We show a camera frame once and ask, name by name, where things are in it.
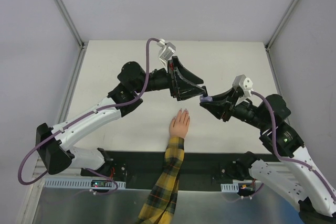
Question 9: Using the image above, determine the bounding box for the purple nail polish bottle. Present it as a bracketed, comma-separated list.
[199, 96, 213, 103]

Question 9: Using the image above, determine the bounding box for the yellow plaid sleeve forearm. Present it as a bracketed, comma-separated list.
[136, 137, 185, 223]

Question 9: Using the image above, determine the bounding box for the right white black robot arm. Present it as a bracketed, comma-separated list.
[200, 87, 335, 223]

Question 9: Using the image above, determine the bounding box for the mannequin hand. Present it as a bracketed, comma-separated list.
[169, 109, 190, 138]

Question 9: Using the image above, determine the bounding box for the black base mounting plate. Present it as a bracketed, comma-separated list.
[80, 148, 279, 190]

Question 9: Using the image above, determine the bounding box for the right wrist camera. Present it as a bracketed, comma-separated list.
[232, 74, 253, 97]

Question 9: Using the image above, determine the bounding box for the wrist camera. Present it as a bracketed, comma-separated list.
[156, 39, 176, 68]
[232, 74, 253, 97]

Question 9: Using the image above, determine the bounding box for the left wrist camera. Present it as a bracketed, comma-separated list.
[156, 39, 176, 68]

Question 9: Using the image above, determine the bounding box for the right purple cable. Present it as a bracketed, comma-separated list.
[250, 90, 336, 201]

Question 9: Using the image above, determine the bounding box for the right white cable duct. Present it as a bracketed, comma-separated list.
[220, 183, 239, 193]

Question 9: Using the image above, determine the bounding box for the white cable duct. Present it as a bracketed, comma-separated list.
[220, 183, 239, 193]
[44, 178, 126, 190]

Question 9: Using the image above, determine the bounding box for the left aluminium frame post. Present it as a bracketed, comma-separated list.
[54, 0, 85, 49]

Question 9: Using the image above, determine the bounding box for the aluminium frame post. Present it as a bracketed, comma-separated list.
[54, 0, 85, 49]
[265, 0, 301, 52]

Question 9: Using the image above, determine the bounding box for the right aluminium frame post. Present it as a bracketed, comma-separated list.
[265, 0, 301, 52]

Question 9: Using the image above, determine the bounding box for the left white cable duct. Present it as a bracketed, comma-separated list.
[44, 178, 126, 190]

